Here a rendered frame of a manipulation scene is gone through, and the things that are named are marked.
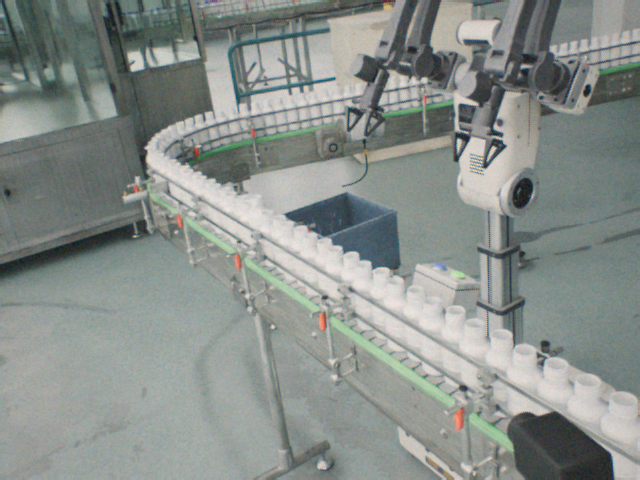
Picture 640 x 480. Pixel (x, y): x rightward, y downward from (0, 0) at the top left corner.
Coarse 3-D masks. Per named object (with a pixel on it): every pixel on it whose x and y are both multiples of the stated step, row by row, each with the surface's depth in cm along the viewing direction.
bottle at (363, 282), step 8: (360, 264) 156; (368, 264) 155; (360, 272) 153; (368, 272) 153; (360, 280) 154; (368, 280) 154; (360, 288) 154; (368, 288) 153; (360, 304) 156; (368, 304) 155; (360, 312) 157; (368, 312) 156; (360, 320) 158; (368, 328) 158
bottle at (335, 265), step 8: (328, 248) 164; (336, 248) 165; (328, 256) 164; (336, 256) 162; (328, 264) 164; (336, 264) 163; (336, 272) 163; (328, 280) 165; (328, 288) 167; (336, 288) 165; (336, 296) 166
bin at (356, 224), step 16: (304, 208) 253; (320, 208) 257; (336, 208) 261; (352, 208) 262; (368, 208) 252; (384, 208) 243; (320, 224) 259; (336, 224) 264; (352, 224) 266; (368, 224) 232; (384, 224) 237; (336, 240) 227; (352, 240) 231; (368, 240) 235; (384, 240) 239; (368, 256) 237; (384, 256) 241
